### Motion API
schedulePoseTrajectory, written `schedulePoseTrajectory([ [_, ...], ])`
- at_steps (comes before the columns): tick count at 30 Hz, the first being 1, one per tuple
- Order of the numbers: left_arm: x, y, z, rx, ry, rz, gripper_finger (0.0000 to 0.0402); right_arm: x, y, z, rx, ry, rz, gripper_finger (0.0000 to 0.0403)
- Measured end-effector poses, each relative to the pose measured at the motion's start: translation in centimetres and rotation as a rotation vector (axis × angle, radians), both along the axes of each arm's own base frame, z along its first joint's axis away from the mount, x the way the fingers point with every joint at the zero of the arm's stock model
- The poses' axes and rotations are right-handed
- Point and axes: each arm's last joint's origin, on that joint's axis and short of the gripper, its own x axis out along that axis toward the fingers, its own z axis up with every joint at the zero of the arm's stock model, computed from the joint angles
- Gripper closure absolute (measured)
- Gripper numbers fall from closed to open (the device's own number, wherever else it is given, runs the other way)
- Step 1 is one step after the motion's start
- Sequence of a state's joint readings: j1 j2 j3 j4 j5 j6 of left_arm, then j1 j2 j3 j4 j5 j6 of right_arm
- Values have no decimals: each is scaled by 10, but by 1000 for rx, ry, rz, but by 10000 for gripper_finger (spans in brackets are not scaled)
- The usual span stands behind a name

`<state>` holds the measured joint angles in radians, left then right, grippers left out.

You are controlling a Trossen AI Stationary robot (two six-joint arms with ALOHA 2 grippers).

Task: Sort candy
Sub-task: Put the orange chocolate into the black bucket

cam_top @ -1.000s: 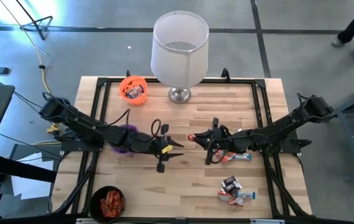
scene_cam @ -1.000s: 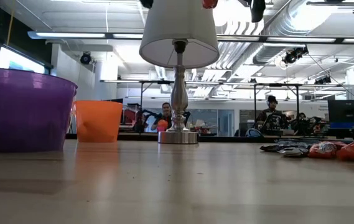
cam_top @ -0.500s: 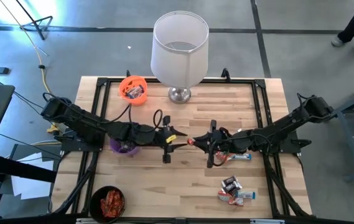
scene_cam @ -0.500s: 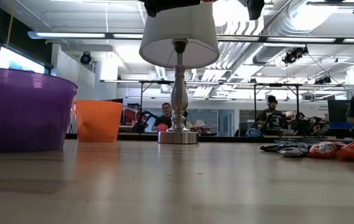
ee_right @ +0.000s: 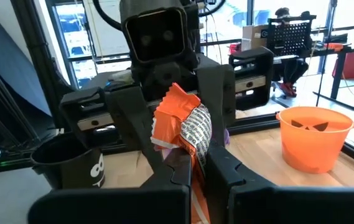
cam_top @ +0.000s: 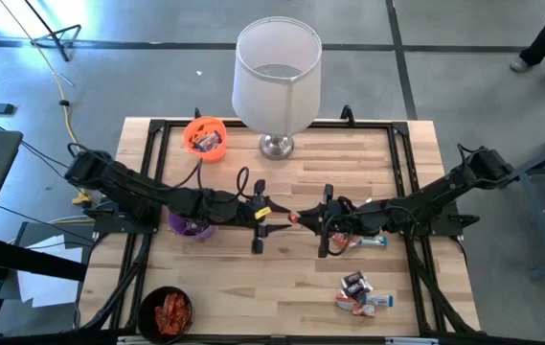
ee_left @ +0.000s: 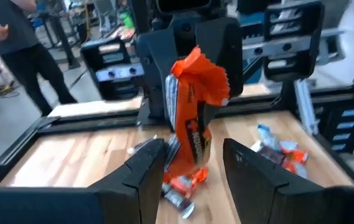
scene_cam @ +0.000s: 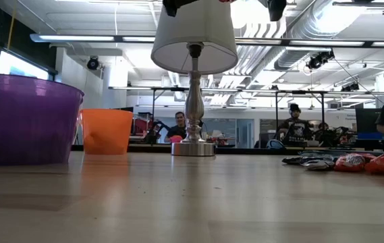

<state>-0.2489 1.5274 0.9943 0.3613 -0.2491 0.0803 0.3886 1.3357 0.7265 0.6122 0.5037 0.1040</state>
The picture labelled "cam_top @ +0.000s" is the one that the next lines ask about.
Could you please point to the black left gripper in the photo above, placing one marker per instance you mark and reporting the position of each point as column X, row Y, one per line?
column 243, row 213

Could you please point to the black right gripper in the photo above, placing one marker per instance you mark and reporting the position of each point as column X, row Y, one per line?
column 344, row 215

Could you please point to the orange Reese's cup pack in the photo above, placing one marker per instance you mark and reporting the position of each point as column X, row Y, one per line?
column 293, row 217
column 178, row 306
column 164, row 320

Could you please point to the brown silver Hershey's bar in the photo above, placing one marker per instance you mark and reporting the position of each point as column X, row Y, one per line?
column 353, row 278
column 357, row 289
column 195, row 226

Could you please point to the purple plastic bucket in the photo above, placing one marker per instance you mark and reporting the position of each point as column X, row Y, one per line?
column 190, row 233

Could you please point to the black plastic bucket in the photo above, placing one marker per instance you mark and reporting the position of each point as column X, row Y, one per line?
column 145, row 311

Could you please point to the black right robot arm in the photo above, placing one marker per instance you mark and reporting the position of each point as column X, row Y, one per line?
column 435, row 196

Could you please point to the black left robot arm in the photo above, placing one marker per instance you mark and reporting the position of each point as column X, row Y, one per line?
column 123, row 184

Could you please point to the orange pumpkin plastic bucket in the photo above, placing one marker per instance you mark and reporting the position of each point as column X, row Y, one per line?
column 205, row 155

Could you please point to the white shade silver table lamp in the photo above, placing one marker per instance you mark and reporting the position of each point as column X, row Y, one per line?
column 277, row 72

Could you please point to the blue grey metal table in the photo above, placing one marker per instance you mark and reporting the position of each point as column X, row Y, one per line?
column 540, row 165

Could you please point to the white paper sheets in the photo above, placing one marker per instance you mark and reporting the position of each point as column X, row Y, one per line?
column 47, row 290

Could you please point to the black desk base bar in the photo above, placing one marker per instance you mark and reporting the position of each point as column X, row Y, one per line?
column 23, row 261

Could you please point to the black metal stand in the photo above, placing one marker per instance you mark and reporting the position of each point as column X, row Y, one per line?
column 65, row 55

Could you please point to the black frame clamp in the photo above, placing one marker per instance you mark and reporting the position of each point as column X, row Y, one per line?
column 347, row 114
column 197, row 114

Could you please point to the silver metal bracket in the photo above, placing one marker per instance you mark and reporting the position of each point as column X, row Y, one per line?
column 411, row 341
column 128, row 340

